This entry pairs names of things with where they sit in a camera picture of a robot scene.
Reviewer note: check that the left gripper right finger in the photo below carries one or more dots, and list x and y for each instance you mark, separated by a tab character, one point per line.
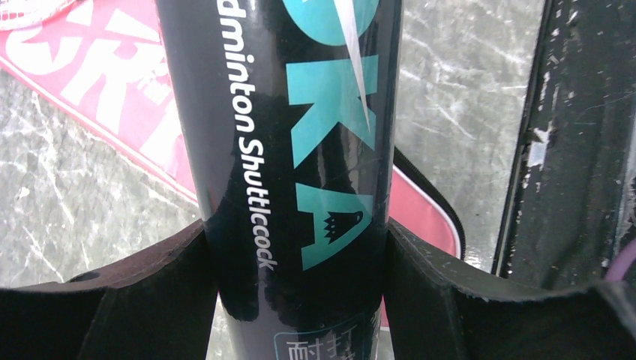
439	307

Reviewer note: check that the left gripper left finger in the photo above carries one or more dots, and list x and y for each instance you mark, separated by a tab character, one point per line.
157	303

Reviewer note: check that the black shuttlecock tube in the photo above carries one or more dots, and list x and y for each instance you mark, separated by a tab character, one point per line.
287	110

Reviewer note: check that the pink racket bag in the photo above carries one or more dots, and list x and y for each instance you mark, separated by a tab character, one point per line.
105	63

